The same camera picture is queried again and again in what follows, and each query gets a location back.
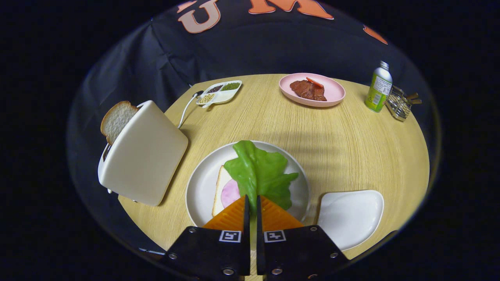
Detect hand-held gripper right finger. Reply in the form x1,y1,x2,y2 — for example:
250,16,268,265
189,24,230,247
256,195,350,280

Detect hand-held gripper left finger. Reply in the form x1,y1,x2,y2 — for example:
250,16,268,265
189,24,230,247
162,195,250,278

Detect green lettuce leaf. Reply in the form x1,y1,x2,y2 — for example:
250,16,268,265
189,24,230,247
223,140,299,213

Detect plain bread slice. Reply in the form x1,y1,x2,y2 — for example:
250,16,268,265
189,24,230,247
100,101,139,146

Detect bread slice under ham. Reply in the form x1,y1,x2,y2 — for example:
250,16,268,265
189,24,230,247
212,165,241,217

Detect pink ham slice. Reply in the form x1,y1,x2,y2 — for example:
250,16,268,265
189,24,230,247
221,179,241,208

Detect white squarish plate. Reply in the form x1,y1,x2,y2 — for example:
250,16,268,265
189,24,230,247
317,190,385,251

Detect white round plate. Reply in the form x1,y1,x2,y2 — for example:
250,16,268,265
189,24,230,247
185,140,311,228

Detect white toaster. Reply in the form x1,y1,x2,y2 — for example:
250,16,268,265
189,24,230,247
98,100,189,206

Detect white divided bean dish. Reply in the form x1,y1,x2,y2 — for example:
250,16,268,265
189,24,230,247
196,80,243,108

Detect brown meat slices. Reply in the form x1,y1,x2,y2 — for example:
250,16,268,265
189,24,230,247
289,79,328,102

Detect pink round plate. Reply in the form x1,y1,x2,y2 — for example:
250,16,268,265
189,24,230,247
279,73,346,108

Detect green label bottle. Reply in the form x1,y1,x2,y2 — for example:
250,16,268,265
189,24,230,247
364,60,393,113

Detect black backdrop cloth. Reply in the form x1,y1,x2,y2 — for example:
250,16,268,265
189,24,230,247
68,0,434,254

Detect white toaster cable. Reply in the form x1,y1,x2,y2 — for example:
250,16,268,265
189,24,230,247
178,91,204,129

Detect metal wire basket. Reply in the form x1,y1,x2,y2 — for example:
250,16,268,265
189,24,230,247
385,86,423,122

